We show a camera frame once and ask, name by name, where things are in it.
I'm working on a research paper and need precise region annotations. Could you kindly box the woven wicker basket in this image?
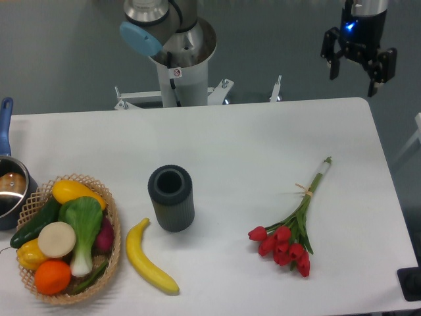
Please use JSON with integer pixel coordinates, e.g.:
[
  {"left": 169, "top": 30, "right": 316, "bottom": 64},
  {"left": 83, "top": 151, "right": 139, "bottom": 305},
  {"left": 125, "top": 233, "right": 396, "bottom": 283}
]
[{"left": 17, "top": 174, "right": 121, "bottom": 305}]

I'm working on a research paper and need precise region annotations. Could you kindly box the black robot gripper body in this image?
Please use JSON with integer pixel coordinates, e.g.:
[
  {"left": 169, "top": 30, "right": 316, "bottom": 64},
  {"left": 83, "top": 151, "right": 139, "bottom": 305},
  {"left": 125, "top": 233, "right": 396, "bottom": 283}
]
[{"left": 338, "top": 0, "right": 387, "bottom": 63}]

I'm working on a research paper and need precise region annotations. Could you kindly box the yellow banana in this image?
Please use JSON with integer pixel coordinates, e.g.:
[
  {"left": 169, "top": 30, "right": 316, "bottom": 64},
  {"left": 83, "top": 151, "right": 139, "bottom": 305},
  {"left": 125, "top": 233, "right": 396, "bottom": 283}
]
[{"left": 126, "top": 217, "right": 180, "bottom": 296}]

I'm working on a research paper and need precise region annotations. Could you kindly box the yellow squash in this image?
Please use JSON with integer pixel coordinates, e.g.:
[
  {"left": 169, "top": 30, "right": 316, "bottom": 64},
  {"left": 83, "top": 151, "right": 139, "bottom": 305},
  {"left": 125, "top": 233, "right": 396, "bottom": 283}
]
[{"left": 52, "top": 180, "right": 107, "bottom": 211}]

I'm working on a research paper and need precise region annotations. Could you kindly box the yellow bell pepper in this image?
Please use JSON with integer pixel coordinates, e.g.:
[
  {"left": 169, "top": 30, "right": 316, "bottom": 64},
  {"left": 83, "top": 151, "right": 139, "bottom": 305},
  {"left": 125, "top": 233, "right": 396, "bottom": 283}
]
[{"left": 16, "top": 238, "right": 49, "bottom": 271}]

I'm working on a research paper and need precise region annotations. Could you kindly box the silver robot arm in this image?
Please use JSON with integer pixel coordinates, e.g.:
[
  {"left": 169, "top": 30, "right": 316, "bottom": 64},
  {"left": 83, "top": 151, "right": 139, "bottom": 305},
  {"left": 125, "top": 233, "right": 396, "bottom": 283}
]
[{"left": 120, "top": 1, "right": 397, "bottom": 107}]

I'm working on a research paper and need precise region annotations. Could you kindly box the green bean pod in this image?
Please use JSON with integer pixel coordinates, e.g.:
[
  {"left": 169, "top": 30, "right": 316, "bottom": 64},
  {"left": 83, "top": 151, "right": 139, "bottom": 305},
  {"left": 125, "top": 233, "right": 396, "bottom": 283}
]
[{"left": 70, "top": 261, "right": 109, "bottom": 295}]

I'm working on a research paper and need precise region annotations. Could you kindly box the orange fruit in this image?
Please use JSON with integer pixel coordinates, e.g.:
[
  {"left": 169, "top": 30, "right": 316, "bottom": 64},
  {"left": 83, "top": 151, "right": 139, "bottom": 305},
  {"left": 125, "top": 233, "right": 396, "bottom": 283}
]
[{"left": 34, "top": 259, "right": 72, "bottom": 296}]

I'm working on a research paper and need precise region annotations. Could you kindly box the white furniture piece right edge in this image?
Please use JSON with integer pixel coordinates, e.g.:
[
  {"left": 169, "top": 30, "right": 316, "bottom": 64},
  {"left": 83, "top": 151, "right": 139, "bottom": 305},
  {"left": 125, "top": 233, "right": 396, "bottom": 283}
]
[{"left": 393, "top": 113, "right": 420, "bottom": 166}]

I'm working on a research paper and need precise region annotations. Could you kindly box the red tulip bouquet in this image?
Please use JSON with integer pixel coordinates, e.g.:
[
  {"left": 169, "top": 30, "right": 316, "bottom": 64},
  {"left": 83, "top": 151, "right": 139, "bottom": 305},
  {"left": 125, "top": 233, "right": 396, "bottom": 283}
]
[{"left": 248, "top": 157, "right": 332, "bottom": 278}]

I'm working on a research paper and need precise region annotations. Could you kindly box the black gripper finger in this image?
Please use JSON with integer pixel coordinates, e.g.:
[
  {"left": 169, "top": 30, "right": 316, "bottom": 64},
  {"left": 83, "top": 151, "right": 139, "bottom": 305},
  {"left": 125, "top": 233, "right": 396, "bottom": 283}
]
[
  {"left": 320, "top": 27, "right": 343, "bottom": 80},
  {"left": 368, "top": 47, "right": 397, "bottom": 97}
]

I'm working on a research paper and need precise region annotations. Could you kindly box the dark grey ribbed vase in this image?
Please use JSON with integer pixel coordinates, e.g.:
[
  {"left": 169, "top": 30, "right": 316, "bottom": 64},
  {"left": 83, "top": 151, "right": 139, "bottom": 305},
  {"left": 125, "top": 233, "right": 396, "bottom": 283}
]
[{"left": 147, "top": 165, "right": 195, "bottom": 232}]

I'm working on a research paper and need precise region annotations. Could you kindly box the beige round mushroom slice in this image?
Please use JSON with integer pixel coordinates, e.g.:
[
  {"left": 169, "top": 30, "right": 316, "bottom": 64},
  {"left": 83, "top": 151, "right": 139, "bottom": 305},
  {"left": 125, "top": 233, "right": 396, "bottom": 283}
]
[{"left": 37, "top": 222, "right": 76, "bottom": 258}]

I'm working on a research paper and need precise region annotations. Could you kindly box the blue handled saucepan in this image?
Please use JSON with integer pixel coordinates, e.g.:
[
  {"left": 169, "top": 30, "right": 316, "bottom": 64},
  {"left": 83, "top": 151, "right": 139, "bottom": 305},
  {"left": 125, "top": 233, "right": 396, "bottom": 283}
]
[{"left": 1, "top": 97, "right": 37, "bottom": 230}]

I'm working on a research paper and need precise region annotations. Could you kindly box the green bok choy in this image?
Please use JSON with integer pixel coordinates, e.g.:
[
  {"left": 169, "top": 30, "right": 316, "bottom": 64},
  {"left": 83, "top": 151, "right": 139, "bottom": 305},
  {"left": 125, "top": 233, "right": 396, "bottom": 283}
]
[{"left": 59, "top": 197, "right": 103, "bottom": 277}]

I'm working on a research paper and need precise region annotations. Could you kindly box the black device at table edge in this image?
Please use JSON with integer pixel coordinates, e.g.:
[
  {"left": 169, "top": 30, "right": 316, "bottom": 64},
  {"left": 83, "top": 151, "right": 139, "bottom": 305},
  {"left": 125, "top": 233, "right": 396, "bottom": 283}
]
[{"left": 397, "top": 267, "right": 420, "bottom": 302}]

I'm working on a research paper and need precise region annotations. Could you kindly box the green cucumber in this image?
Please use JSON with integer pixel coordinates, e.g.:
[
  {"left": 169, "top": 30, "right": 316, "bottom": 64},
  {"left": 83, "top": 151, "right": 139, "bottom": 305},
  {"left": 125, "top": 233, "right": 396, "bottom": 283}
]
[{"left": 9, "top": 197, "right": 61, "bottom": 249}]

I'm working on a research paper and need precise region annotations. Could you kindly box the purple radish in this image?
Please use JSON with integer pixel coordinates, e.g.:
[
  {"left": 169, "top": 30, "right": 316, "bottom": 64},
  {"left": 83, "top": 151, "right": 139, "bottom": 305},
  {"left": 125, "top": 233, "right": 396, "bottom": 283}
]
[{"left": 95, "top": 217, "right": 114, "bottom": 251}]

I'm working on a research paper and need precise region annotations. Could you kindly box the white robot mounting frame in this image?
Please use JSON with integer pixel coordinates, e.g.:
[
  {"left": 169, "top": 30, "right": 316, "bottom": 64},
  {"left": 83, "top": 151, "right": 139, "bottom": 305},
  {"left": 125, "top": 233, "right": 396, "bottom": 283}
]
[{"left": 113, "top": 75, "right": 283, "bottom": 111}]

